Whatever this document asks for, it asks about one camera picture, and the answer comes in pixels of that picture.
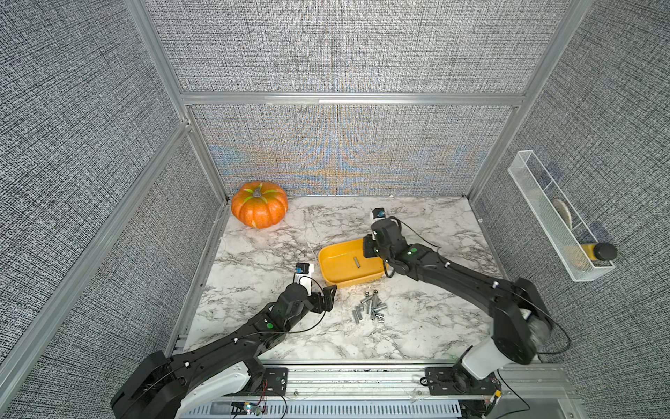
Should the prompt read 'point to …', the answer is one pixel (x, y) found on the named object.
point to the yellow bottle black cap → (603, 251)
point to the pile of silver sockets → (372, 304)
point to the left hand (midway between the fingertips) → (329, 284)
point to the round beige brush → (563, 210)
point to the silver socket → (357, 263)
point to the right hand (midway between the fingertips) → (367, 230)
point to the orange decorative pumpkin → (259, 204)
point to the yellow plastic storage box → (345, 264)
